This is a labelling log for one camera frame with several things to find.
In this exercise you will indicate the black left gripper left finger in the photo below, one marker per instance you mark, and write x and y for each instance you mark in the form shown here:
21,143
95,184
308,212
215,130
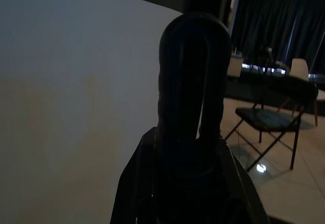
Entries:
137,183

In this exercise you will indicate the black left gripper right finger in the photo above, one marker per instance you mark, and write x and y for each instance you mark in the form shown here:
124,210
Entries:
243,196

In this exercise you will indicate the blue plastic dustpan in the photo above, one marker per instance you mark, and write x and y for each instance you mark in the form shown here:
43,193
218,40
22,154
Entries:
188,81

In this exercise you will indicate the black folding chair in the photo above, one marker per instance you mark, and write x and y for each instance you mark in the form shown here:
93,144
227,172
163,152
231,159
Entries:
266,118

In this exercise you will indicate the dark table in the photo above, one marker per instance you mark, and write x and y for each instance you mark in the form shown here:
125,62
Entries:
254,81

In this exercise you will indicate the white moulded chair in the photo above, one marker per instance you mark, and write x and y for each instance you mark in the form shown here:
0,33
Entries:
299,67

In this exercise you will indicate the dark object on stand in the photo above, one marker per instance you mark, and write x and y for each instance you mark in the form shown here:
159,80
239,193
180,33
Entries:
264,55

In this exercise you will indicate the dark curtain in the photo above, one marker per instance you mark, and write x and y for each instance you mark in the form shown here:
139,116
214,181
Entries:
274,13

